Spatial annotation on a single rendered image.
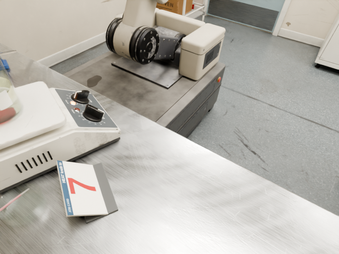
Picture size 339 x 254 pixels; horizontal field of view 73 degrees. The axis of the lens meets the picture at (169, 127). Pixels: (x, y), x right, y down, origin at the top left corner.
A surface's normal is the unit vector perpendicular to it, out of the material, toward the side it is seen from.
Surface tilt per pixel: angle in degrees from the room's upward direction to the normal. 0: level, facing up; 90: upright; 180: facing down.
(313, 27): 90
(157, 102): 0
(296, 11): 90
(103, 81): 0
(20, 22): 90
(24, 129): 0
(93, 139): 90
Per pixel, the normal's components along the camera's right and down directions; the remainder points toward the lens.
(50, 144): 0.59, 0.59
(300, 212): 0.06, -0.71
